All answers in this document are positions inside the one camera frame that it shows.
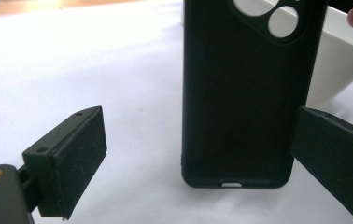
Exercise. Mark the white plastic bin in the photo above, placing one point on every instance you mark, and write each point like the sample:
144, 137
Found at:
336, 62

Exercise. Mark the black phone case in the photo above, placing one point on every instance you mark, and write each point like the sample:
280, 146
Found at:
243, 109

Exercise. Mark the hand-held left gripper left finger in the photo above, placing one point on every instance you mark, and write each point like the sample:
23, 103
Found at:
68, 161

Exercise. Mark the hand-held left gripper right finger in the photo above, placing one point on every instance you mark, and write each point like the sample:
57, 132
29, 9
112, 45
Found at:
336, 161

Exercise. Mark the wooden table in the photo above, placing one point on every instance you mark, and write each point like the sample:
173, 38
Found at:
9, 7

